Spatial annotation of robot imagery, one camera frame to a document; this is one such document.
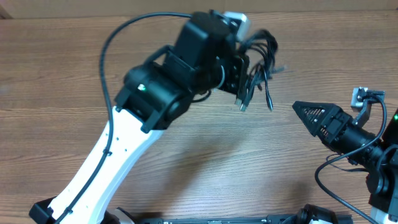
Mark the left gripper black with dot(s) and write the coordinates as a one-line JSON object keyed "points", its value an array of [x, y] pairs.
{"points": [[238, 68]]}

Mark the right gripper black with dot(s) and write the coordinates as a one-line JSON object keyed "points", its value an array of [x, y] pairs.
{"points": [[328, 114]]}

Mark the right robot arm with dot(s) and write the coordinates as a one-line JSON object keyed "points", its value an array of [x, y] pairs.
{"points": [[375, 153]]}

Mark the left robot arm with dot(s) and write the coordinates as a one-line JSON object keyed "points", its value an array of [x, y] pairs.
{"points": [[204, 58]]}

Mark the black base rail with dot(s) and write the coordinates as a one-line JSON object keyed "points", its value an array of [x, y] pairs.
{"points": [[309, 214]]}

